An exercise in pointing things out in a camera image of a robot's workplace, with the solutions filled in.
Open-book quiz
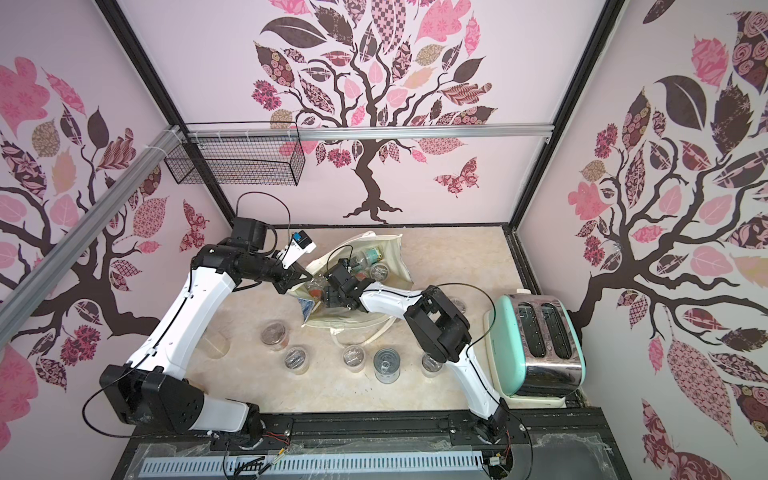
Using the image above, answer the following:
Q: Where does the aluminium rail left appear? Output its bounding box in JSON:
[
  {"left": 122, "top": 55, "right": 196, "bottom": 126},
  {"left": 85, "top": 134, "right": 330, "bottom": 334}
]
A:
[{"left": 1, "top": 125, "right": 182, "bottom": 345}]

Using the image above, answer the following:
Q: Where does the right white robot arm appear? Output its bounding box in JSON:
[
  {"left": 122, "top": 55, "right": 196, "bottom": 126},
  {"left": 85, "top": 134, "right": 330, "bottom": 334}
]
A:
[{"left": 323, "top": 262, "right": 511, "bottom": 444}]

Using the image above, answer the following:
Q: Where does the white slotted cable duct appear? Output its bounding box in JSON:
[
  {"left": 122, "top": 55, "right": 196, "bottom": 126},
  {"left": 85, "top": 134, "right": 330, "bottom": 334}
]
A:
[{"left": 133, "top": 451, "right": 485, "bottom": 479}]

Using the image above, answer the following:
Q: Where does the black wire wall basket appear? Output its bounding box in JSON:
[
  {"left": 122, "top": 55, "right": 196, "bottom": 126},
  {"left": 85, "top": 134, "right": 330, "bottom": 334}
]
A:
[{"left": 165, "top": 120, "right": 306, "bottom": 186}]

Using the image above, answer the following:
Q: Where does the mint green chrome toaster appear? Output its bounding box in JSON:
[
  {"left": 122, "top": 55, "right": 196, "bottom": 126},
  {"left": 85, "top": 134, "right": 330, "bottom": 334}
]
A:
[{"left": 484, "top": 292, "right": 586, "bottom": 408}]

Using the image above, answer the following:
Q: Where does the aluminium rail back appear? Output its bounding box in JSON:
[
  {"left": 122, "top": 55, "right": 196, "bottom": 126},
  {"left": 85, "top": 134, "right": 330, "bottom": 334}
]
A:
[{"left": 188, "top": 123, "right": 554, "bottom": 141}]

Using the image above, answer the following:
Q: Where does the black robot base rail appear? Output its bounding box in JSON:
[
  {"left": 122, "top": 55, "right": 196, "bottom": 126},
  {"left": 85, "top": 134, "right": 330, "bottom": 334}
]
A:
[{"left": 112, "top": 408, "right": 630, "bottom": 479}]

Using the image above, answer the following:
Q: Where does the clear lid seed jar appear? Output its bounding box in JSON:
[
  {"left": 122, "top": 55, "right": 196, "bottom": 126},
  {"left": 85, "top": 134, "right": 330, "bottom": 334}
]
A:
[{"left": 369, "top": 262, "right": 390, "bottom": 283}]

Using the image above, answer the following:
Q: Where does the aluminium rail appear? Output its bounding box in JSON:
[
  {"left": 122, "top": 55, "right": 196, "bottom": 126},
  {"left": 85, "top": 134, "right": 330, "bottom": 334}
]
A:
[
  {"left": 1, "top": 125, "right": 182, "bottom": 345},
  {"left": 188, "top": 123, "right": 554, "bottom": 141}
]

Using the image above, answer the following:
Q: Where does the clear plastic cup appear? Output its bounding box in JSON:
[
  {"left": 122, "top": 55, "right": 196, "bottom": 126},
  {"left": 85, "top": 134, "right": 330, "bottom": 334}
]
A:
[{"left": 197, "top": 328, "right": 230, "bottom": 360}]

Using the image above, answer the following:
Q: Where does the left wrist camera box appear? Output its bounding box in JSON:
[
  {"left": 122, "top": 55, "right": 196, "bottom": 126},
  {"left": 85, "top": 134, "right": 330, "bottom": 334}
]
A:
[{"left": 278, "top": 230, "right": 316, "bottom": 268}]

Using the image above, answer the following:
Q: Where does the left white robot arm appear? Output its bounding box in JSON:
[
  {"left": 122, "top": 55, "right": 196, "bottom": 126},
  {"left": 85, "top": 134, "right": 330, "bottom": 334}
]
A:
[{"left": 99, "top": 217, "right": 315, "bottom": 441}]

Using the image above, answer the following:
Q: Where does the cream canvas tote bag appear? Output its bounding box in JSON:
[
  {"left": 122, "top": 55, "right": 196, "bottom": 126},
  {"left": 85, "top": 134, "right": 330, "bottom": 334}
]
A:
[{"left": 288, "top": 231, "right": 413, "bottom": 347}]

